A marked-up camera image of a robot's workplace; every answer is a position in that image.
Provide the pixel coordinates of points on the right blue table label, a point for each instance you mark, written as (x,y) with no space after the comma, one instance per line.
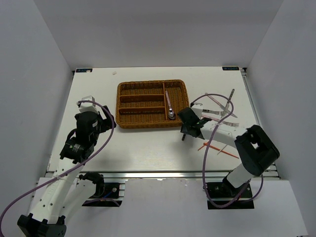
(230,68)

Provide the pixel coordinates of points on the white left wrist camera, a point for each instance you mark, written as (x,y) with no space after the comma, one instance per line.
(87,107)

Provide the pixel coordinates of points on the dark handled knife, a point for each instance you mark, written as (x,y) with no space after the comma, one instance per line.
(228,101)

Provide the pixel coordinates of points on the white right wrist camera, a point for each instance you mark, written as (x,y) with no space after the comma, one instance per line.
(197,109)

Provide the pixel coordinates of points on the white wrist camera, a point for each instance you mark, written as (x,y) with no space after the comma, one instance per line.
(197,109)
(87,107)

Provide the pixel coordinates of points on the pink handled fork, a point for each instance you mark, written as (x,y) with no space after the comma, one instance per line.
(233,124)

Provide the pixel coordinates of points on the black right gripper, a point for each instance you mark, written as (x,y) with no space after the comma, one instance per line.
(183,130)

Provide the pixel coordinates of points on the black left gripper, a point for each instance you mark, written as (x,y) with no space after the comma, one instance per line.
(106,123)

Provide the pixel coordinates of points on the pink handled spoon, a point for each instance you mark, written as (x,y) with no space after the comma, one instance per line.
(171,114)

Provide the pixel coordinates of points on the brown wicker cutlery basket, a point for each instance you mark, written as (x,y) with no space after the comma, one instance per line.
(143,104)

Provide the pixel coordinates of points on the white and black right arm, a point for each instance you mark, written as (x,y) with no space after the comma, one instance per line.
(255,149)

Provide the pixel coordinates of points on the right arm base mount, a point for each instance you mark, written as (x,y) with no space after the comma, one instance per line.
(221,194)

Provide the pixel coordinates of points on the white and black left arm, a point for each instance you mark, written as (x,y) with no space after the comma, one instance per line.
(68,190)

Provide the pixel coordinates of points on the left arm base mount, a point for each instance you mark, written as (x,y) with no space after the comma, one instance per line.
(106,193)

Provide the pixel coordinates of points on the left blue table label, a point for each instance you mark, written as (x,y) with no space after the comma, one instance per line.
(88,70)

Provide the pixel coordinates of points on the orange chopstick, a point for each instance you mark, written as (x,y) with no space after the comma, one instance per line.
(204,145)
(224,152)

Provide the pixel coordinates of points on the dark handled fork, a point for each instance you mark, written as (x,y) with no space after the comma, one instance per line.
(214,112)

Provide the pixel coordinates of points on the pink handled knife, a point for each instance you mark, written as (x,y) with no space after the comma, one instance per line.
(224,108)

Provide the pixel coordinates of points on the blue table label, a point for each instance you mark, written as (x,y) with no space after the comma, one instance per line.
(230,68)
(88,70)

